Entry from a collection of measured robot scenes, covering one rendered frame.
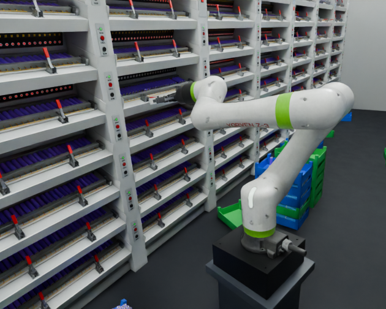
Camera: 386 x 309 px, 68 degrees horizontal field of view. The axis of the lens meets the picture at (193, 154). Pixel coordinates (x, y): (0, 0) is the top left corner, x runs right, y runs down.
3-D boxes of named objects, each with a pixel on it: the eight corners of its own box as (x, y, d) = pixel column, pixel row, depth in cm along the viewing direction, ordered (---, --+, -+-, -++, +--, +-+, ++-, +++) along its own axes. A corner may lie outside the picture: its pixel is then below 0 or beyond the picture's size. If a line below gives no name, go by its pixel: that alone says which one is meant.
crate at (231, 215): (269, 228, 184) (269, 218, 181) (243, 240, 175) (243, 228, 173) (241, 208, 209) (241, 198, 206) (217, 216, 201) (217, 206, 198)
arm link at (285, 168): (285, 197, 127) (366, 91, 97) (271, 214, 115) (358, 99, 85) (261, 179, 132) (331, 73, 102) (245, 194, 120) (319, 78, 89)
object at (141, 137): (201, 124, 184) (206, 104, 177) (128, 155, 141) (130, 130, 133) (178, 111, 193) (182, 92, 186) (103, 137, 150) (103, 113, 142)
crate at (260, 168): (312, 172, 183) (313, 160, 180) (301, 185, 169) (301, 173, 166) (268, 163, 201) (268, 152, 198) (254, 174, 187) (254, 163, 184)
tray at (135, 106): (200, 94, 177) (203, 80, 172) (122, 118, 134) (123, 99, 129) (176, 83, 186) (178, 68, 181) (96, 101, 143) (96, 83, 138)
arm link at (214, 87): (234, 84, 118) (220, 67, 111) (227, 110, 114) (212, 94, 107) (208, 89, 127) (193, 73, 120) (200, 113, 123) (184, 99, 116)
